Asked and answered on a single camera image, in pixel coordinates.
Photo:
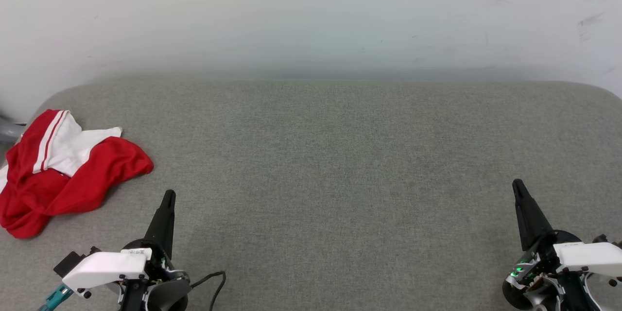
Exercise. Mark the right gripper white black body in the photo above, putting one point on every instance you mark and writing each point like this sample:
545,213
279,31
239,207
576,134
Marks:
588,257

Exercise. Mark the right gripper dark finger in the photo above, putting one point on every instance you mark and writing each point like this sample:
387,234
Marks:
530,218

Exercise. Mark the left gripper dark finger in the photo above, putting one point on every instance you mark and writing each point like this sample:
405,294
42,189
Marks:
164,226

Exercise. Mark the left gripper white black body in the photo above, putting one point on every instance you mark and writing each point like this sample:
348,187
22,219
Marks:
104,268

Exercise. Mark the red white sports shirt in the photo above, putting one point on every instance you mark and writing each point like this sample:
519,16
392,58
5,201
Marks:
97,175

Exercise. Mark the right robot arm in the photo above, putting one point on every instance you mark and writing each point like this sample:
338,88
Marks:
544,299

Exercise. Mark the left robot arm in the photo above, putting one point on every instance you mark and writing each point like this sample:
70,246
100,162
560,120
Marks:
167,296

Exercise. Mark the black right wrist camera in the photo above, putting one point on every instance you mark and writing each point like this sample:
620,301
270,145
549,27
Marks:
605,240

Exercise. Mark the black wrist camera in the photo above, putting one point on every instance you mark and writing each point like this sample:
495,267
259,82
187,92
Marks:
605,240
68,263

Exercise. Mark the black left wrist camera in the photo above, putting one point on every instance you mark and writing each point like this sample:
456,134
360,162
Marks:
68,263

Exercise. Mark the grey metal frame pipe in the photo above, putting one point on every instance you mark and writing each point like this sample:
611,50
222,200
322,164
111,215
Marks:
8,130

